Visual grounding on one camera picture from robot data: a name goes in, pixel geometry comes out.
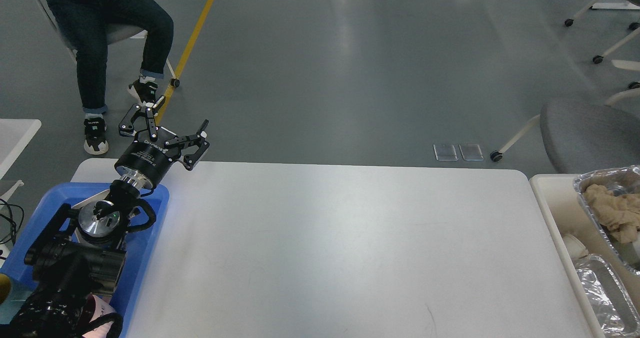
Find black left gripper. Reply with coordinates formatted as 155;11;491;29
114;95;210;189

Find aluminium foil tray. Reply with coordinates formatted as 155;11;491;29
573;165;640;276

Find beige cloth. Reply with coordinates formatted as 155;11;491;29
583;185;640;243

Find stainless steel rectangular pan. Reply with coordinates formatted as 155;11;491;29
70;190;109;246

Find pink ribbed mug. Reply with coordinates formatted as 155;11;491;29
77;295;115;338

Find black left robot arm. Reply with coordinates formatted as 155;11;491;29
1;95;210;338

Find blue plastic tray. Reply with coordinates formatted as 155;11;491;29
1;182;170;338

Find white side table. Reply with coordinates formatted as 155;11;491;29
0;119;42;178

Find seated person in black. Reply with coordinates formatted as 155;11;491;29
46;0;174;155

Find white chair under person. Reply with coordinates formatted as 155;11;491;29
15;0;181;88

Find teal ceramic cup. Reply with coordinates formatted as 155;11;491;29
0;274;33;324

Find clear floor plate left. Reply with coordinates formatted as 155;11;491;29
433;144;458;161

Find clear floor plate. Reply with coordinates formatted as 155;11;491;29
433;144;458;161
458;144;484;161

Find clear floor plate right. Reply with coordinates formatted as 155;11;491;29
458;144;484;161

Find white plastic bin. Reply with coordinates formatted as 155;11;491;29
530;174;640;338

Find grey office chair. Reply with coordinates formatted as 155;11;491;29
490;88;640;174

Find white chair legs with castors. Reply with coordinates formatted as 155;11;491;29
562;0;640;104

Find foil tray in bin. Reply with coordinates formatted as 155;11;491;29
573;254;640;338

